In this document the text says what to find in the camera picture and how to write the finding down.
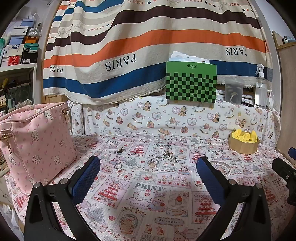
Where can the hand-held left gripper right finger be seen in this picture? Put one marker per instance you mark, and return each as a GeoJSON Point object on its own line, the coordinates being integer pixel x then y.
{"type": "Point", "coordinates": [210, 180]}

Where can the bear print cloth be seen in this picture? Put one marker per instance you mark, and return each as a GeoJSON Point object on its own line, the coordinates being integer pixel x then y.
{"type": "Point", "coordinates": [161, 115]}

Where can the white shelf unit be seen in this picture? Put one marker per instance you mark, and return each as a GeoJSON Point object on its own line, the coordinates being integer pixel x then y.
{"type": "Point", "coordinates": [18, 69]}

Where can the stack of shoe boxes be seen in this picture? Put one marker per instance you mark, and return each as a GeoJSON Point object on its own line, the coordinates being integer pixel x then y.
{"type": "Point", "coordinates": [20, 48]}

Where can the green checkered box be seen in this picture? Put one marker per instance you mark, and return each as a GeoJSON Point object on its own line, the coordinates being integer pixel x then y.
{"type": "Point", "coordinates": [191, 81]}

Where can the clear spray bottle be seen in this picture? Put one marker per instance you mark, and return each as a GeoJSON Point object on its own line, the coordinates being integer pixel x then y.
{"type": "Point", "coordinates": [261, 89]}

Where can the clear plastic container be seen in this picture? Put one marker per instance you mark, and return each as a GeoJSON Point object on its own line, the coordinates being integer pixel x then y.
{"type": "Point", "coordinates": [234, 89]}

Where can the dark small brooch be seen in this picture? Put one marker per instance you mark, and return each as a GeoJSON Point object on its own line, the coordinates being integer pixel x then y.
{"type": "Point", "coordinates": [120, 150]}

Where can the pink bear print bag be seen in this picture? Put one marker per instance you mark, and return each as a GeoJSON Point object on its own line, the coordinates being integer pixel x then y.
{"type": "Point", "coordinates": [37, 143]}

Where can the white tissue packets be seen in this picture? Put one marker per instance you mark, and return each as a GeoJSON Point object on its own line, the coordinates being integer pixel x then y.
{"type": "Point", "coordinates": [185, 56]}

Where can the small panda toy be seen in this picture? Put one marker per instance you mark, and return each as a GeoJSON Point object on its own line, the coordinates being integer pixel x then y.
{"type": "Point", "coordinates": [287, 40]}

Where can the small colourful trinket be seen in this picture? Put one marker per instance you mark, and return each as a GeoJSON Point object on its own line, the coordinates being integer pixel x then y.
{"type": "Point", "coordinates": [247, 102]}

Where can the hexagonal cardboard box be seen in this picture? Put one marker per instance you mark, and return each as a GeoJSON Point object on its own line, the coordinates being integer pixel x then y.
{"type": "Point", "coordinates": [244, 147]}

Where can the striped blanket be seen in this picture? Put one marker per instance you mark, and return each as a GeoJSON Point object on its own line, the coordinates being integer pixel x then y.
{"type": "Point", "coordinates": [150, 46]}

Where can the white plastic bag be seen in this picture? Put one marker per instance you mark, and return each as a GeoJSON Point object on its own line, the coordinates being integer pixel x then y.
{"type": "Point", "coordinates": [10, 222]}

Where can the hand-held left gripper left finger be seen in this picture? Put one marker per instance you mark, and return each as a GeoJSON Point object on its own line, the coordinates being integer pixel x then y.
{"type": "Point", "coordinates": [84, 180]}

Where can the wooden cabinet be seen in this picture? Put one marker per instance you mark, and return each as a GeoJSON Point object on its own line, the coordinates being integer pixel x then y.
{"type": "Point", "coordinates": [286, 81]}

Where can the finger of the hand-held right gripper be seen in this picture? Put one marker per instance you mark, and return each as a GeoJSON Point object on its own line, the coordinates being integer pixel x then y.
{"type": "Point", "coordinates": [293, 153]}
{"type": "Point", "coordinates": [285, 176]}

